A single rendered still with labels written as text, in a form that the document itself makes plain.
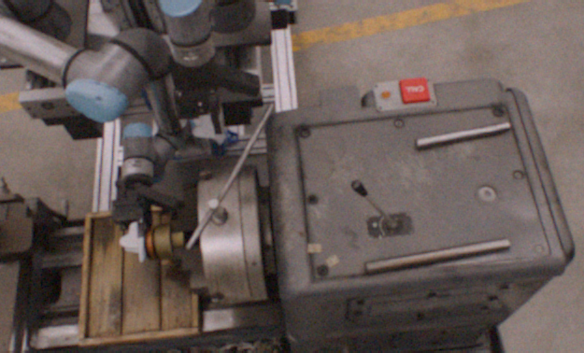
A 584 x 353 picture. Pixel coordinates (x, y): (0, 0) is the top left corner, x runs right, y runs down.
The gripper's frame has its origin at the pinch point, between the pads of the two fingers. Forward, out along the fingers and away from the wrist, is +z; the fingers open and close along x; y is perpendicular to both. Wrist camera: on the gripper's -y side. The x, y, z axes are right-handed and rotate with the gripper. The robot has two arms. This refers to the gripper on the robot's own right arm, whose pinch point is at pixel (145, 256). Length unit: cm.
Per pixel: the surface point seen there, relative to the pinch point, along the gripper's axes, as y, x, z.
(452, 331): -74, -31, 18
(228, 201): -21.9, 15.8, -4.5
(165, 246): -5.7, 3.4, -0.7
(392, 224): -55, 19, 6
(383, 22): -90, -108, -151
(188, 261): -10.7, 3.0, 3.3
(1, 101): 99, -108, -128
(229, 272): -20.6, 9.8, 9.2
